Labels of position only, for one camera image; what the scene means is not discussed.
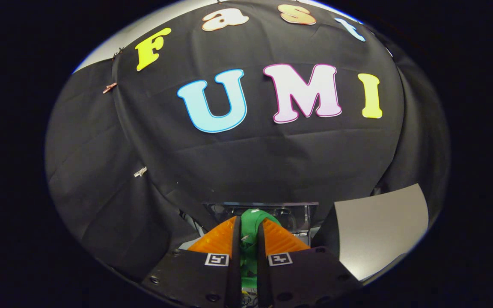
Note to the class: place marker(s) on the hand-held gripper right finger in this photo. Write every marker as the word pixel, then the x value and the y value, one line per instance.
pixel 262 265

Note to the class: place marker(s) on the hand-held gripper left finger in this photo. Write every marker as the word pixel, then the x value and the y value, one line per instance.
pixel 234 265

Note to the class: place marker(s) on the green shirt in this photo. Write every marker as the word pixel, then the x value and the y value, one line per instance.
pixel 253 222

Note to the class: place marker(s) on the dark washing machine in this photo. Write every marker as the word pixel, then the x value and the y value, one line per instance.
pixel 300 214

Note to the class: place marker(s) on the black backdrop cloth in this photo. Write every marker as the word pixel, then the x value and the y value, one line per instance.
pixel 229 171

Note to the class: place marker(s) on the silver clip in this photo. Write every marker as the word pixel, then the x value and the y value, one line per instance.
pixel 140 172

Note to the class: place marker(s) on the copper clip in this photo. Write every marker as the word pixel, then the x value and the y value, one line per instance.
pixel 109 88

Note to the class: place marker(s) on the black clip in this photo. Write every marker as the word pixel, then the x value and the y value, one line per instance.
pixel 118 53

